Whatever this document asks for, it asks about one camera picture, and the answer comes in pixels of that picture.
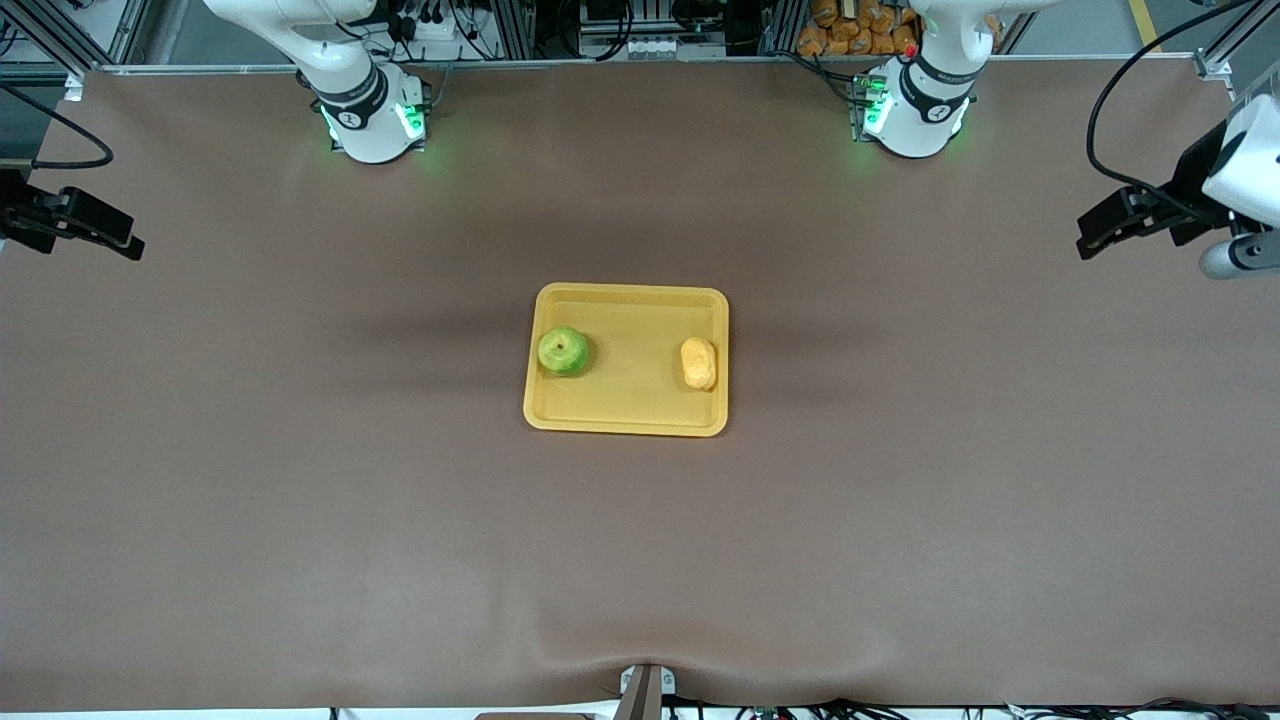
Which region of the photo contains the yellow plastic tray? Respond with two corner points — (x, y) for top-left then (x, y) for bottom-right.
(523, 282), (732, 438)

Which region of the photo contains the green apple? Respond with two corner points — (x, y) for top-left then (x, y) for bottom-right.
(537, 325), (591, 378)

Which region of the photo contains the white power strip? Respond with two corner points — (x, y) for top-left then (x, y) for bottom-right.
(392, 8), (473, 47)

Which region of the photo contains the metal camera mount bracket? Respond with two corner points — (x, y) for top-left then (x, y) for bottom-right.
(618, 664), (678, 720)

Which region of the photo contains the aluminium frame profile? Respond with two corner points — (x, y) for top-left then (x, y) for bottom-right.
(1194, 0), (1280, 83)
(0, 0), (153, 101)

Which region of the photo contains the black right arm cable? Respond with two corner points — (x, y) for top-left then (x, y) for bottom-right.
(0, 84), (114, 171)

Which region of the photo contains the orange snack bags pile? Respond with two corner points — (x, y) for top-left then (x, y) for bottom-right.
(796, 0), (1001, 58)

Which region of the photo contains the yellow potato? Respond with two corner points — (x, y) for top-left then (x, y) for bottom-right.
(680, 337), (719, 392)

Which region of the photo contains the brown table mat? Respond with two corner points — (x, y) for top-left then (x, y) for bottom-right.
(0, 56), (1280, 713)

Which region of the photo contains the aluminium table edge rail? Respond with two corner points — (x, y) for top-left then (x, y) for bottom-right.
(98, 52), (1201, 75)

